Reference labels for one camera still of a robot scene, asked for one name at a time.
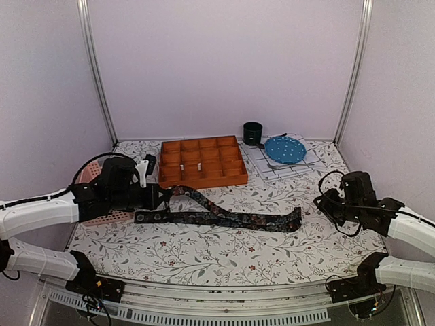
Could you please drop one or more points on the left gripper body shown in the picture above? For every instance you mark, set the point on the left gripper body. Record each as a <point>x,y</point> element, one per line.
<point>123,200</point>

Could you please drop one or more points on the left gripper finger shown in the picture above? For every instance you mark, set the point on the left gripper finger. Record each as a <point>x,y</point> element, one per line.
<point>163,208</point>
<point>167,192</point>

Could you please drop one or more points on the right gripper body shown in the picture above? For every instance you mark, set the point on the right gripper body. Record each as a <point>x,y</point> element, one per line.
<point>341,212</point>

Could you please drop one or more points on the dark floral tie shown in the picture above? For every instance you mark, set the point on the dark floral tie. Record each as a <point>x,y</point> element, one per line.
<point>214,215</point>

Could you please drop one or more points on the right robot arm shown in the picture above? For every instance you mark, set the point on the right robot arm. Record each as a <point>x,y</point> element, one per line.
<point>396,220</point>

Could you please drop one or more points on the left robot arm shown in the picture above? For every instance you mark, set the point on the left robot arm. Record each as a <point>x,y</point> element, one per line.
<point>65,206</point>

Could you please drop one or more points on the pink plastic basket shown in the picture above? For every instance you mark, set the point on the pink plastic basket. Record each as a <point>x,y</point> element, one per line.
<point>100,212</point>

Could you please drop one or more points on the orange wooden compartment tray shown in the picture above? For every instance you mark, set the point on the orange wooden compartment tray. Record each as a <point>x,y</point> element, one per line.
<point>202,163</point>

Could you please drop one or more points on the blue dotted plate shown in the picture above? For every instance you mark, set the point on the blue dotted plate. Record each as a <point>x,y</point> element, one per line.
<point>285,150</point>

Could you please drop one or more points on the silver fork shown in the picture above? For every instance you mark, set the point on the silver fork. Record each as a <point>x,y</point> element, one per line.
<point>280,167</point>

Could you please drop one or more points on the white grid placemat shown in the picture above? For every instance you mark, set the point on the white grid placemat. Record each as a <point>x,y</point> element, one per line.
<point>258,158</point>

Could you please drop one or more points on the dark green mug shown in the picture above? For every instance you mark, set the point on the dark green mug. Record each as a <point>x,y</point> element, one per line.
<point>252,133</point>

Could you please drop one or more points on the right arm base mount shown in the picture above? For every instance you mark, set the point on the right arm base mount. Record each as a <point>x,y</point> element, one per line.
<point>344,289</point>

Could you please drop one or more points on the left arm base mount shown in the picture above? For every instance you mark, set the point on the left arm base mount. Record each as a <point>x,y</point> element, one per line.
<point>106,289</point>

